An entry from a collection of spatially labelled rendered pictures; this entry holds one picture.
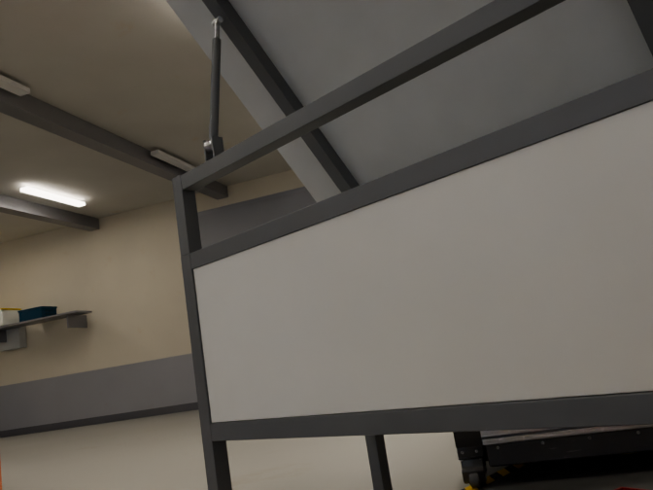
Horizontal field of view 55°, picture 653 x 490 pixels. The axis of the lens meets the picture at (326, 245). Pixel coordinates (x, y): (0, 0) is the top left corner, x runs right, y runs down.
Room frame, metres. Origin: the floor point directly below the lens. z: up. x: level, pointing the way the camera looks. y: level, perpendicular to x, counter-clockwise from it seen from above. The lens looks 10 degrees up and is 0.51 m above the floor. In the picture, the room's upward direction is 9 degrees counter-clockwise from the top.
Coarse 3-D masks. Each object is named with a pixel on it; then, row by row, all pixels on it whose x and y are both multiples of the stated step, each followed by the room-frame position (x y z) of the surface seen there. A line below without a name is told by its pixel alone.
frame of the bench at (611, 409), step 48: (624, 96) 0.78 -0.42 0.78; (480, 144) 0.92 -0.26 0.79; (528, 144) 0.87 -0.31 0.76; (384, 192) 1.06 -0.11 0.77; (240, 240) 1.33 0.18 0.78; (192, 288) 1.47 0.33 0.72; (192, 336) 1.48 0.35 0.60; (240, 432) 1.39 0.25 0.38; (288, 432) 1.29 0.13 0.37; (336, 432) 1.19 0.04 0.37; (384, 432) 1.12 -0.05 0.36; (432, 432) 1.05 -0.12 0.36; (384, 480) 1.88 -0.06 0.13
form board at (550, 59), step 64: (192, 0) 1.50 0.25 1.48; (256, 0) 1.43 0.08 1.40; (320, 0) 1.36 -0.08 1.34; (384, 0) 1.30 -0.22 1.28; (448, 0) 1.25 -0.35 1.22; (576, 0) 1.16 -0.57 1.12; (320, 64) 1.49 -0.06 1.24; (448, 64) 1.36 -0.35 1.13; (512, 64) 1.31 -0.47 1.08; (576, 64) 1.25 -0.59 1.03; (640, 64) 1.21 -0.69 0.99; (320, 128) 1.65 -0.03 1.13; (384, 128) 1.57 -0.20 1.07; (448, 128) 1.49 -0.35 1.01; (320, 192) 1.83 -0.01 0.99
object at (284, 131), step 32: (512, 0) 0.86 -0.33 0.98; (544, 0) 0.83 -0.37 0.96; (448, 32) 0.93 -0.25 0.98; (480, 32) 0.90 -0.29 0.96; (384, 64) 1.02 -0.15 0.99; (416, 64) 0.98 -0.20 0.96; (352, 96) 1.08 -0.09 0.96; (288, 128) 1.20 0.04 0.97; (224, 160) 1.34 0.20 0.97; (192, 192) 1.49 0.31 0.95; (192, 224) 1.48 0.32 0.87
